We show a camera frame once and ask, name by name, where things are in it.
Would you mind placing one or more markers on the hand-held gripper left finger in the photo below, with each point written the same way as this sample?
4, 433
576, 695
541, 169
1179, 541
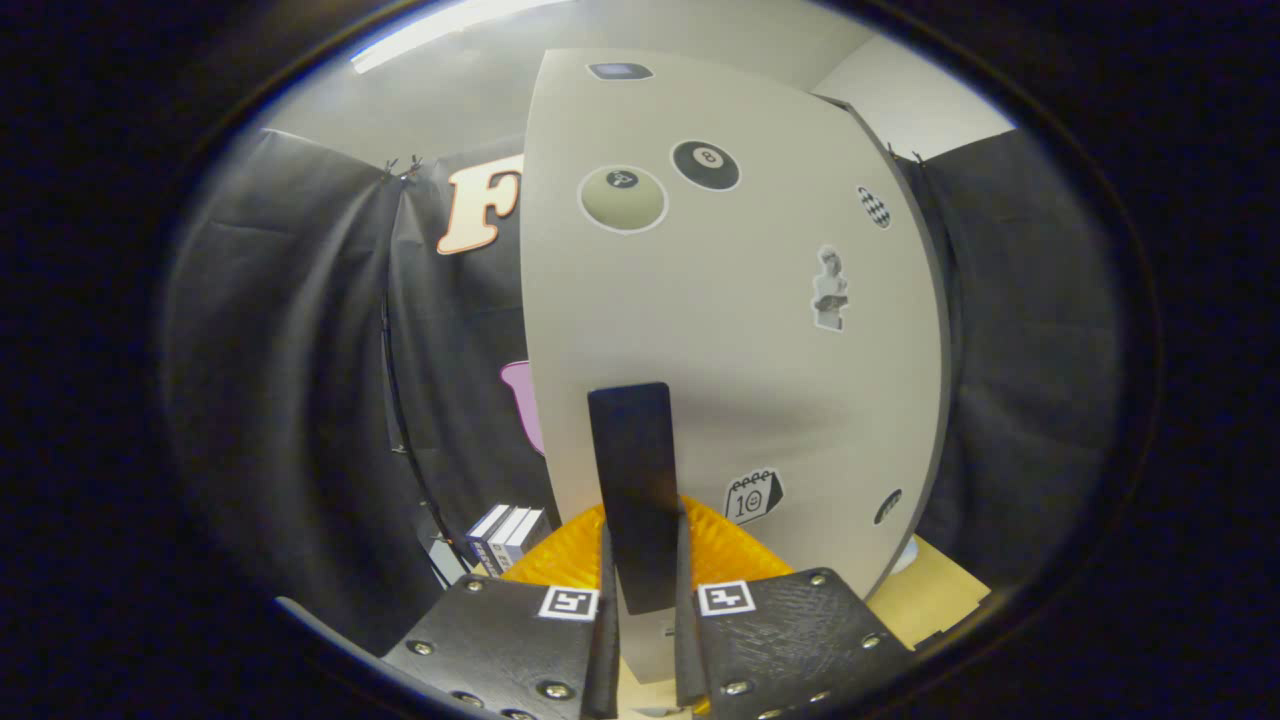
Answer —
608, 670

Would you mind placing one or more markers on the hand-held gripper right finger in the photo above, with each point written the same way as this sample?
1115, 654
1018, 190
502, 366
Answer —
686, 660

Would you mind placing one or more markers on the white cabinet door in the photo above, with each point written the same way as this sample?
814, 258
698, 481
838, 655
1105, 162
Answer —
720, 350

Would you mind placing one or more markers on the white spine book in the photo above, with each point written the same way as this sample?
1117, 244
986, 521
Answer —
506, 540

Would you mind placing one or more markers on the dark blue spine book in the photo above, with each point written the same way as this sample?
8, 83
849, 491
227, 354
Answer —
485, 535

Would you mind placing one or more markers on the black backdrop cloth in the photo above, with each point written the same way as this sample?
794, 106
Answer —
280, 400

